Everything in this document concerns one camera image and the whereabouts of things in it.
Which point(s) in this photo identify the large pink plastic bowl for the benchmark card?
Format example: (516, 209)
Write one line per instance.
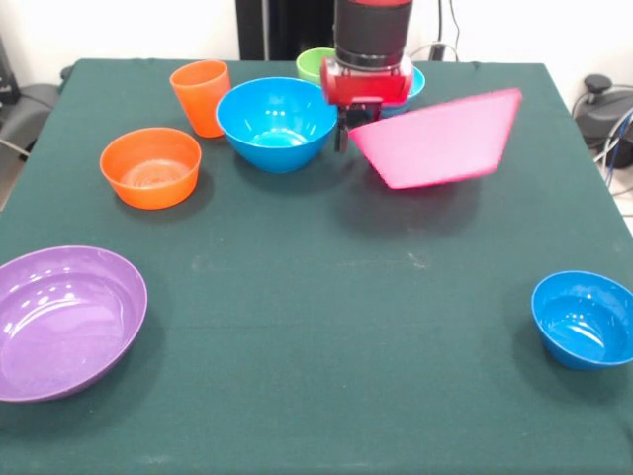
(440, 143)

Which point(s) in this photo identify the dark green tablecloth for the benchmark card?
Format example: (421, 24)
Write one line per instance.
(316, 321)

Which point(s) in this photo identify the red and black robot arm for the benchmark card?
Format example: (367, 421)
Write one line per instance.
(371, 29)

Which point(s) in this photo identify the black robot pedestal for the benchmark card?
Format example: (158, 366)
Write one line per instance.
(277, 25)

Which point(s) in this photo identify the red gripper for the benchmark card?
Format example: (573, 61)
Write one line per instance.
(366, 86)

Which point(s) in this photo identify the green plastic cup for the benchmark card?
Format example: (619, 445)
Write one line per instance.
(311, 66)

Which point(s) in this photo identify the orange plastic bowl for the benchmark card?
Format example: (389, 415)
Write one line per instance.
(148, 190)

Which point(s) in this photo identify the small cyan ribbed bowl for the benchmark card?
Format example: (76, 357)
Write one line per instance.
(418, 84)

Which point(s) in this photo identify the large light blue bowl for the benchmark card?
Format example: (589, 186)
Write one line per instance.
(274, 123)

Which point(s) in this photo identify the grey office chair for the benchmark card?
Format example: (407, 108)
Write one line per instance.
(29, 109)

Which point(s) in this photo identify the small dark blue bowl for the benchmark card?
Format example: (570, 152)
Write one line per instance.
(583, 321)

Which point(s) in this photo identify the orange plastic cup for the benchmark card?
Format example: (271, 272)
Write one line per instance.
(198, 106)

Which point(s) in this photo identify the large purple plastic bowl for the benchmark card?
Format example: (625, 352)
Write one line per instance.
(64, 321)

